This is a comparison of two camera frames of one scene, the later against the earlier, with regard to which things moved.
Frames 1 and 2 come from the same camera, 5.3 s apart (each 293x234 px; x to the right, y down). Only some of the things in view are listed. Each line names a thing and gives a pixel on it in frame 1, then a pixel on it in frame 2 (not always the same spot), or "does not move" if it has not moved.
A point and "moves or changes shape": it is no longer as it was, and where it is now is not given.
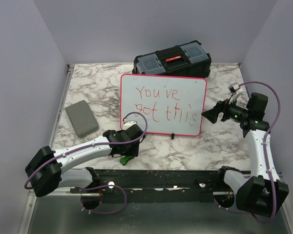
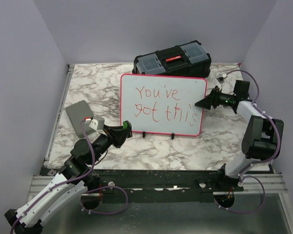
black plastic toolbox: (189, 59) does not move
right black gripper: (212, 114) to (207, 102)
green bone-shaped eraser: (123, 160) moves or changes shape
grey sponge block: (81, 118) does not move
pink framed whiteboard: (169, 104) does not move
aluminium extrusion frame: (34, 197) does not move
